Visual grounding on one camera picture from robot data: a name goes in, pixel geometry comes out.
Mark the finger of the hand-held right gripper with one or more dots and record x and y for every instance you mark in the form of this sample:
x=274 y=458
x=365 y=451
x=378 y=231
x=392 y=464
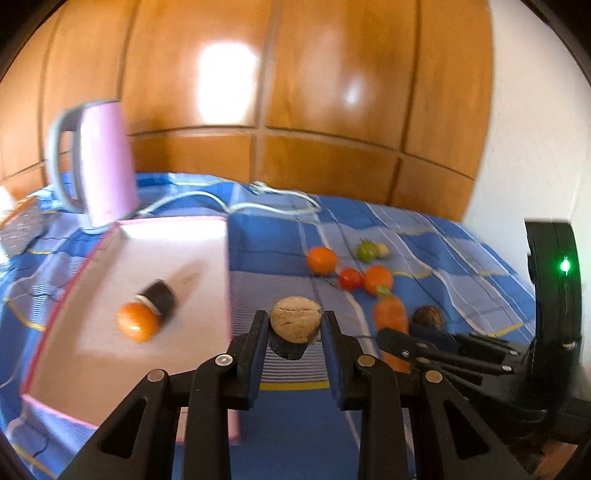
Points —
x=434 y=339
x=401 y=344

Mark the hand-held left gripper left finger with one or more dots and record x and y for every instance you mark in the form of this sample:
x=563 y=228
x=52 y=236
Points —
x=257 y=364

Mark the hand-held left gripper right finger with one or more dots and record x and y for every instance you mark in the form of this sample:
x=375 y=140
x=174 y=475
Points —
x=336 y=369

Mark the orange carrot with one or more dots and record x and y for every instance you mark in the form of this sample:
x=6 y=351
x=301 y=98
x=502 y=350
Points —
x=390 y=314

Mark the small yellow potato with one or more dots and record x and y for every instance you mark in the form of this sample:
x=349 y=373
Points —
x=383 y=250

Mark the green lime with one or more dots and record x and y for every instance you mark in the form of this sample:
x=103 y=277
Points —
x=367 y=250

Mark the orange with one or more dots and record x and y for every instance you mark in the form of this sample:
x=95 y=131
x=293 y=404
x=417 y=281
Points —
x=137 y=322
x=378 y=279
x=322 y=261

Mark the pink tray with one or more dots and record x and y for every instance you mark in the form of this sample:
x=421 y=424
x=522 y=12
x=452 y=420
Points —
x=184 y=249

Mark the dark brown kiwi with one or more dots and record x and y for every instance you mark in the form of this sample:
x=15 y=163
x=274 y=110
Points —
x=428 y=317

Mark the red tomato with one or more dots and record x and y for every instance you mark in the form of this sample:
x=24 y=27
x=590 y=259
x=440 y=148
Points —
x=351 y=278

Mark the blue plaid bedsheet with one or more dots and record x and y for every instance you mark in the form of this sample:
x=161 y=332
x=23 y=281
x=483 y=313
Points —
x=415 y=235

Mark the pink electric kettle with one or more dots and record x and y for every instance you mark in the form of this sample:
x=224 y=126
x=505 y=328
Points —
x=108 y=161

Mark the silver patterned packet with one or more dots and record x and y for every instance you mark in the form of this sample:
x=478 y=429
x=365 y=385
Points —
x=23 y=226

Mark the wooden wardrobe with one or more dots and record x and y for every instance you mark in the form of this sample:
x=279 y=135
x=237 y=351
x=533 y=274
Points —
x=231 y=92

